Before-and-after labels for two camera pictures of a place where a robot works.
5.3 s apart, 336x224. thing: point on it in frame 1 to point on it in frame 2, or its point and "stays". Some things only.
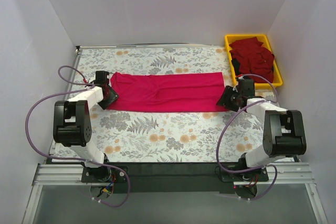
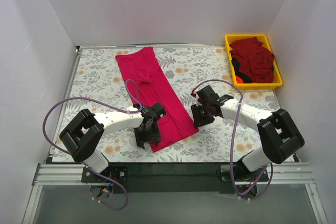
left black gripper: (109, 98) to (147, 132)
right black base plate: (258, 174) stays
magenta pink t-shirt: (178, 92) to (149, 86)
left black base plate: (103, 174) stays
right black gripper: (227, 99) to (200, 114)
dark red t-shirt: (255, 59) stays
